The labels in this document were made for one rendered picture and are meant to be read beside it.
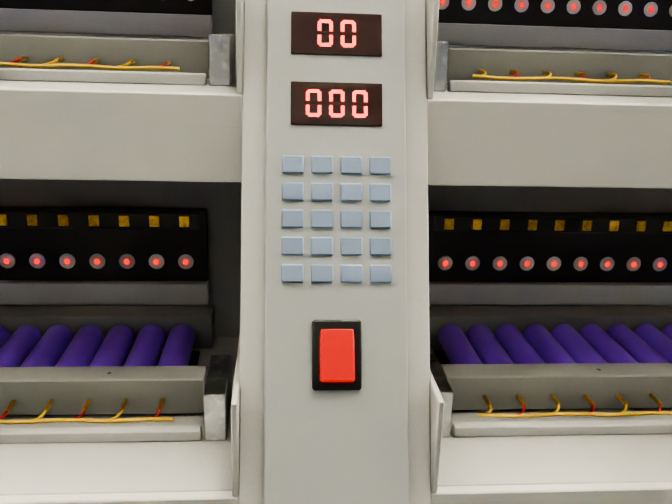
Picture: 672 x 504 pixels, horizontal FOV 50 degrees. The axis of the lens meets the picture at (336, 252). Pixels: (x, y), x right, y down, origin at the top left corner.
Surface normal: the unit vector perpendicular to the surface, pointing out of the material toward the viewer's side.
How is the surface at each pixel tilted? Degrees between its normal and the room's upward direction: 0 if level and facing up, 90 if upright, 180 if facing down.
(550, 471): 22
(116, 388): 112
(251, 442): 90
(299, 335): 90
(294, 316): 90
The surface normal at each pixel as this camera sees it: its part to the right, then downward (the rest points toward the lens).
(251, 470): 0.08, -0.08
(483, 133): 0.07, 0.29
